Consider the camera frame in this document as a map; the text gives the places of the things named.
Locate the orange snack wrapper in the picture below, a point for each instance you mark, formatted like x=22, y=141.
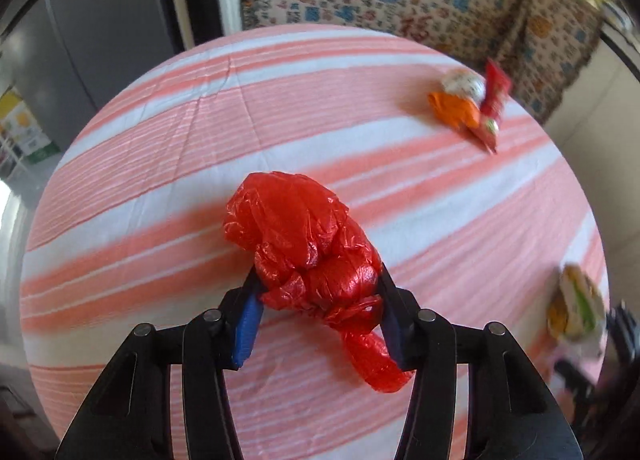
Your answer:
x=453, y=110

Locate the grey double door refrigerator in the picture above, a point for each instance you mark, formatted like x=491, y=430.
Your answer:
x=69, y=58

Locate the small yellow snack wrapper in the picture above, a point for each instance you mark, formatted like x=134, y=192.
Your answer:
x=576, y=314

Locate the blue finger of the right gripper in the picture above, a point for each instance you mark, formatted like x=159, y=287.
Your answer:
x=574, y=380

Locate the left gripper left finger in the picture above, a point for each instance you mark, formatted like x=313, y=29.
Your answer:
x=126, y=414

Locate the patterned fu character cloth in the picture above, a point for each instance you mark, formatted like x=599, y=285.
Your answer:
x=542, y=45

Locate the long red snack wrapper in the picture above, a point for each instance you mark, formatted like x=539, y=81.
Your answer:
x=498, y=87

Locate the yellow cardboard box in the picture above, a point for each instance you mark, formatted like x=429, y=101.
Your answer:
x=19, y=124

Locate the silver foil wrapper ball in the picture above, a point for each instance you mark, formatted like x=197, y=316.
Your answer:
x=465, y=83

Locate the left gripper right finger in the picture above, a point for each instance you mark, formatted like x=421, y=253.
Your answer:
x=511, y=412

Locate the red plastic bag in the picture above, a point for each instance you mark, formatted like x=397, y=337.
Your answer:
x=314, y=259

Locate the pink striped tablecloth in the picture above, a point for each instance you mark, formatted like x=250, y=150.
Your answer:
x=297, y=150

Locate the white lower cabinets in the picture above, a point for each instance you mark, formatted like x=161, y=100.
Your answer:
x=596, y=127

